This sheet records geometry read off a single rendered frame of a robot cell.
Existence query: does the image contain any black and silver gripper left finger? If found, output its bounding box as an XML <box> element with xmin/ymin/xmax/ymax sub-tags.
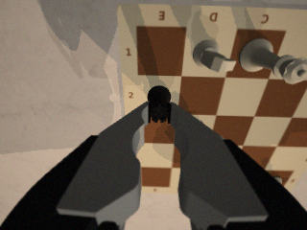
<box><xmin>0</xmin><ymin>102</ymin><xmax>152</xmax><ymax>230</ymax></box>

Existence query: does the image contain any brown and cream chessboard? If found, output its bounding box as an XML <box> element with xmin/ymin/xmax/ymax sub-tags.
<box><xmin>116</xmin><ymin>4</ymin><xmax>307</xmax><ymax>194</ymax></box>

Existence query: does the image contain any white pawn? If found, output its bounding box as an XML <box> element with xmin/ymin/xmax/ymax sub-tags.
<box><xmin>274</xmin><ymin>176</ymin><xmax>282</xmax><ymax>183</ymax></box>

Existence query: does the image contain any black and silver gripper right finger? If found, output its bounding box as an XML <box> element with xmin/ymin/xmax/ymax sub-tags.
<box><xmin>167</xmin><ymin>102</ymin><xmax>307</xmax><ymax>230</ymax></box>

